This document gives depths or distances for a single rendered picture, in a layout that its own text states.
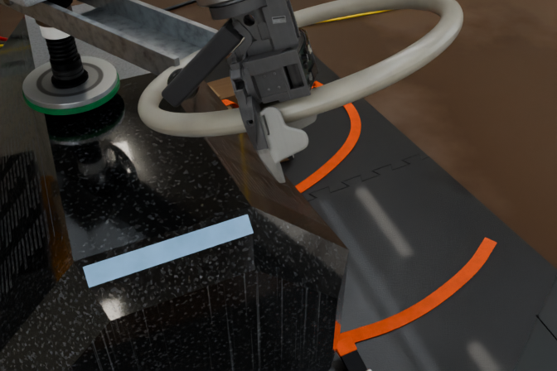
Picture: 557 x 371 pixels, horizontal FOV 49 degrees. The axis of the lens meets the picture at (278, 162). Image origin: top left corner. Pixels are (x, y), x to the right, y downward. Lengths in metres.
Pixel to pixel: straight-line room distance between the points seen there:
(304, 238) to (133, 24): 0.56
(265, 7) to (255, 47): 0.05
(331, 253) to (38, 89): 0.76
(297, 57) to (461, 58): 2.81
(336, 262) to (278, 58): 0.81
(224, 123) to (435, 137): 2.13
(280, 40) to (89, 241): 0.64
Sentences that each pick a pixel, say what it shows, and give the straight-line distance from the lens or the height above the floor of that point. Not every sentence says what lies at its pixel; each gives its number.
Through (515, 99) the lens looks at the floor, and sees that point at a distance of 3.16.
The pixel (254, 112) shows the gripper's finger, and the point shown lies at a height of 1.27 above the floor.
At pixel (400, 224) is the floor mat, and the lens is 2.32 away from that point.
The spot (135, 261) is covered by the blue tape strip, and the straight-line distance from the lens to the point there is 1.14.
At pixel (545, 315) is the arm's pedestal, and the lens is 1.60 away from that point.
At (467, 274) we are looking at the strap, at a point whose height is 0.02.
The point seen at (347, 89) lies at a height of 1.27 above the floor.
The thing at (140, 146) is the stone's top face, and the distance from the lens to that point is 1.35.
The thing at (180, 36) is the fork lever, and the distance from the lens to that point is 1.19.
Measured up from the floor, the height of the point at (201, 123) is 1.21.
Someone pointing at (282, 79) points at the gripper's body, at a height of 1.29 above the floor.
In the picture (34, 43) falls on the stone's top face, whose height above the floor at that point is 0.83.
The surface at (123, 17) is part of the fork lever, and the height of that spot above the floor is 1.08.
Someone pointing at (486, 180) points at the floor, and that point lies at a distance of 2.63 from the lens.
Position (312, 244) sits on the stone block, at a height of 0.67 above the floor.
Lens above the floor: 1.64
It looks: 40 degrees down
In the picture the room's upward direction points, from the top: straight up
